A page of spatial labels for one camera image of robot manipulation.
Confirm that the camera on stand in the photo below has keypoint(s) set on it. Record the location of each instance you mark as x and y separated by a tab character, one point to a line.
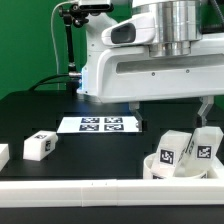
94	6

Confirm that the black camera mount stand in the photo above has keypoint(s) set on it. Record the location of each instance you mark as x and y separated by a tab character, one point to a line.
73	17

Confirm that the white round stool seat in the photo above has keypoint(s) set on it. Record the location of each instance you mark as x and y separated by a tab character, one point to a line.
150	173

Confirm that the white U-shaped fence wall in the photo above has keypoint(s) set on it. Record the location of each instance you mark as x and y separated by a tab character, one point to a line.
139	192

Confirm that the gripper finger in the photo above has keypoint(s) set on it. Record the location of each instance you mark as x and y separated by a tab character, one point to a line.
134	108
206	105

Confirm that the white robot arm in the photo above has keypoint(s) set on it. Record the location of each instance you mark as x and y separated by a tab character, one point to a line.
166	12

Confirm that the white sheet with tags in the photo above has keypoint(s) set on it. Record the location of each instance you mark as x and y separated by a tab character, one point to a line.
99	124

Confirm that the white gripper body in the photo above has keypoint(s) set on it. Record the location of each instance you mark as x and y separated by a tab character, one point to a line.
140	59

